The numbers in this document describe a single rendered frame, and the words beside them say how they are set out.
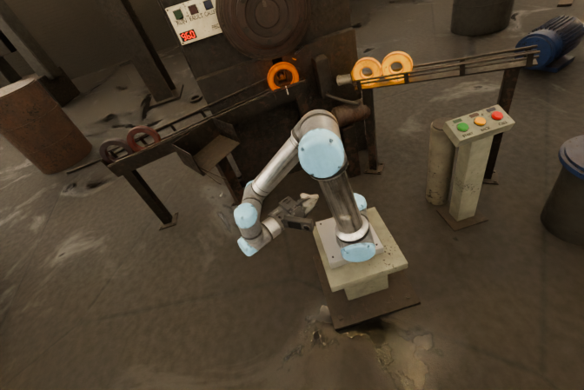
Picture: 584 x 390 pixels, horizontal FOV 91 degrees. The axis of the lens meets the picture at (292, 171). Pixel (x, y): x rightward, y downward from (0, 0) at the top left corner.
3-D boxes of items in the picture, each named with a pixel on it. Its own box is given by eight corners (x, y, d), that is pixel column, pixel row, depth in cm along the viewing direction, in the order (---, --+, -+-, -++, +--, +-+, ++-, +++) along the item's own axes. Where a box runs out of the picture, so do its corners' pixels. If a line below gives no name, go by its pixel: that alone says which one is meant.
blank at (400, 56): (379, 54, 149) (378, 56, 147) (411, 47, 141) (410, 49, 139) (384, 82, 158) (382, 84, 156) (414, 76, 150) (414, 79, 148)
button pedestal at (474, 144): (432, 211, 162) (441, 118, 124) (472, 198, 163) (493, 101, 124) (449, 233, 150) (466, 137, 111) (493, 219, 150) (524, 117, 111)
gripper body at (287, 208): (289, 194, 115) (265, 211, 110) (303, 203, 109) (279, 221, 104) (293, 208, 120) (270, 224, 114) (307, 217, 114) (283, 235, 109)
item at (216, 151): (225, 230, 191) (170, 143, 146) (254, 204, 203) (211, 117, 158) (244, 244, 178) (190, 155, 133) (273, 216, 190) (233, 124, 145)
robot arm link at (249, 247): (244, 247, 97) (251, 262, 102) (270, 228, 101) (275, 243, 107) (233, 234, 102) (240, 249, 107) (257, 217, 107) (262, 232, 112)
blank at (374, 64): (350, 59, 157) (349, 62, 155) (380, 54, 149) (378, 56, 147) (356, 85, 166) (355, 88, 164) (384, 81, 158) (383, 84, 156)
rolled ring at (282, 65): (295, 58, 159) (294, 56, 162) (263, 69, 160) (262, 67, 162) (302, 89, 171) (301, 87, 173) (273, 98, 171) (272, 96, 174)
